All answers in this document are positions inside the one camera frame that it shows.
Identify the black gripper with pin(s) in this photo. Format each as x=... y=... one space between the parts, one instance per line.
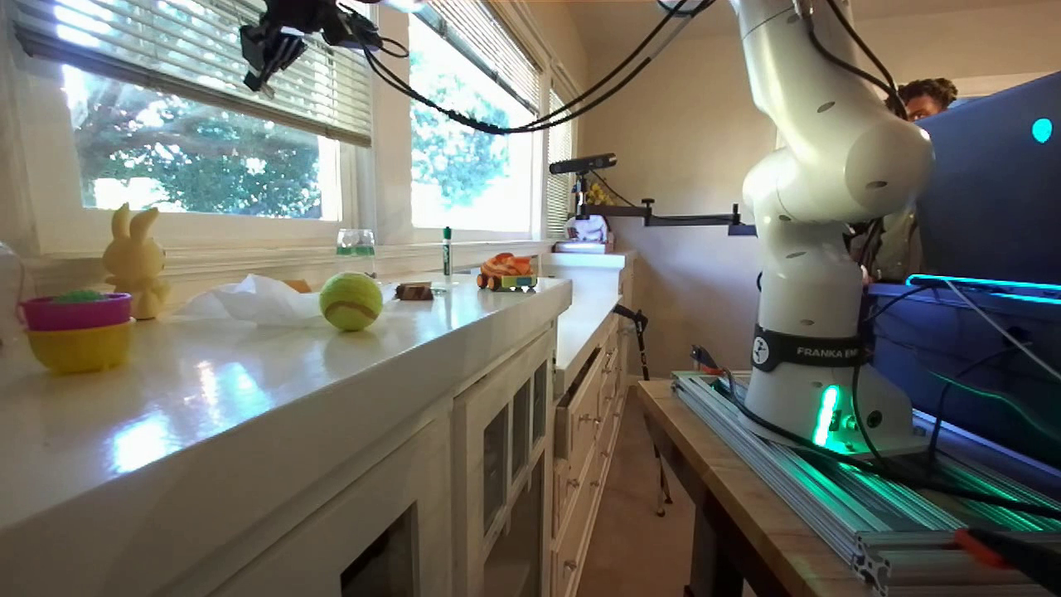
x=303 y=18

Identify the white slatted window blinds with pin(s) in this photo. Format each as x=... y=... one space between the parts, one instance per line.
x=202 y=55

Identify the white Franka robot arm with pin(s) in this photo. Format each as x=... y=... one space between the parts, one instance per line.
x=807 y=276

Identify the raised white window blinds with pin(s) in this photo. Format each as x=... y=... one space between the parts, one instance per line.
x=476 y=45

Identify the clear glass jar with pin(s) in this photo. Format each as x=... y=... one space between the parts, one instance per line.
x=357 y=251

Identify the white crumpled plastic bag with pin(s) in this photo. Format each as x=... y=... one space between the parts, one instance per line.
x=252 y=300

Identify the yellow bunny toy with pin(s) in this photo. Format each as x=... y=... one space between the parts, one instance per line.
x=135 y=268

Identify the yellow-green tennis ball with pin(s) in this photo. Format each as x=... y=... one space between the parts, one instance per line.
x=354 y=303

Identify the green whiteboard marker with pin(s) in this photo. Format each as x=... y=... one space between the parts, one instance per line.
x=448 y=255

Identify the brown toy chocolate piece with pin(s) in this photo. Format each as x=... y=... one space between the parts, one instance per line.
x=415 y=291

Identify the orange tiger toy car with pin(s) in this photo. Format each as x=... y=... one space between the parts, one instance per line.
x=510 y=275

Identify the pink plastic bowl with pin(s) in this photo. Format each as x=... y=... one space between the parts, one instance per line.
x=79 y=314

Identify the small white object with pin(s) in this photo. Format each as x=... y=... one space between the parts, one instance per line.
x=584 y=230

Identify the white counter cabinet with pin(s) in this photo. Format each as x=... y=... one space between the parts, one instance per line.
x=500 y=443

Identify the black tripod leg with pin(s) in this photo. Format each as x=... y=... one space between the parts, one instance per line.
x=647 y=368

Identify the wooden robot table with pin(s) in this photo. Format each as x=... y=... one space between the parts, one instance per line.
x=730 y=485

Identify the aluminium extrusion rails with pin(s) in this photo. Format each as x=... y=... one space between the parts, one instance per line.
x=816 y=499

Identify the desk with glowing edge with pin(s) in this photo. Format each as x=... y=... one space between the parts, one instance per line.
x=973 y=352

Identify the white window frame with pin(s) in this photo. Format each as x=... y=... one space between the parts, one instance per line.
x=388 y=169

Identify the black bar camera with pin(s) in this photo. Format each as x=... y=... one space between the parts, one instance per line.
x=581 y=164

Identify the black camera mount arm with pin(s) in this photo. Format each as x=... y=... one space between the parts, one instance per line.
x=686 y=217

